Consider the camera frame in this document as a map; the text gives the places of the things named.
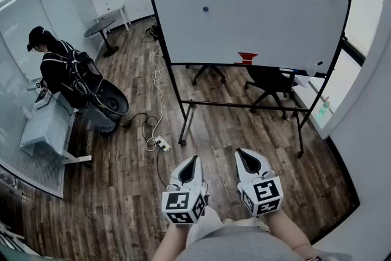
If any table with pale blue cloth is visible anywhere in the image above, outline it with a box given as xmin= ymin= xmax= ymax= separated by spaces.
xmin=20 ymin=91 xmax=92 ymax=166

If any person's right forearm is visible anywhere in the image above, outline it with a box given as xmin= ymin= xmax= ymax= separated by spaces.
xmin=265 ymin=209 xmax=320 ymax=259

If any window with black frame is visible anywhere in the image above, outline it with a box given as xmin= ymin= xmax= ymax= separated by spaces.
xmin=311 ymin=0 xmax=386 ymax=129

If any white rectangular table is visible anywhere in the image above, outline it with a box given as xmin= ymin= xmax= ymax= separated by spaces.
xmin=94 ymin=4 xmax=132 ymax=32

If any white power cable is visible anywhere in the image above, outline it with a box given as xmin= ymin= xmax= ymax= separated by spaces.
xmin=145 ymin=47 xmax=164 ymax=152

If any person's grey shirt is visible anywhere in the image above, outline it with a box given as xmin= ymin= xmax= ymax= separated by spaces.
xmin=175 ymin=224 xmax=352 ymax=261

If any black office chair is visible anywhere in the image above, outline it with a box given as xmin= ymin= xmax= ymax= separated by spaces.
xmin=244 ymin=65 xmax=296 ymax=120

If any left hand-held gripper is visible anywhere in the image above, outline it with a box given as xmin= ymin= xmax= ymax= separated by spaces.
xmin=161 ymin=155 xmax=210 ymax=226

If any black office chair base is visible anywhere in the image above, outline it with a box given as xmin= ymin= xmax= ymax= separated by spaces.
xmin=185 ymin=64 xmax=227 ymax=86

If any white box device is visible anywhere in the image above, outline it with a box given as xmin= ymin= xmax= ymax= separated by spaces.
xmin=33 ymin=87 xmax=53 ymax=110

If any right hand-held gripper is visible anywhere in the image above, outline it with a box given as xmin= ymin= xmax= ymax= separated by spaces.
xmin=235 ymin=149 xmax=284 ymax=218

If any round black pedestal table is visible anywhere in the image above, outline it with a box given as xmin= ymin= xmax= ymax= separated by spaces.
xmin=84 ymin=18 xmax=120 ymax=58

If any person's left forearm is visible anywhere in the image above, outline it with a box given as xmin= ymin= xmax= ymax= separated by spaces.
xmin=152 ymin=221 xmax=189 ymax=261

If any black cable bundle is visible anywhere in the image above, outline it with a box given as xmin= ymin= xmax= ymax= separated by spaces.
xmin=142 ymin=23 xmax=159 ymax=42

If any black round-backed chair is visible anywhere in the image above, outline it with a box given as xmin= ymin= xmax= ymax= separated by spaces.
xmin=91 ymin=79 xmax=130 ymax=132

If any white power strip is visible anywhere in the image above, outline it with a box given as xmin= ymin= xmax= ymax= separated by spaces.
xmin=154 ymin=136 xmax=171 ymax=152

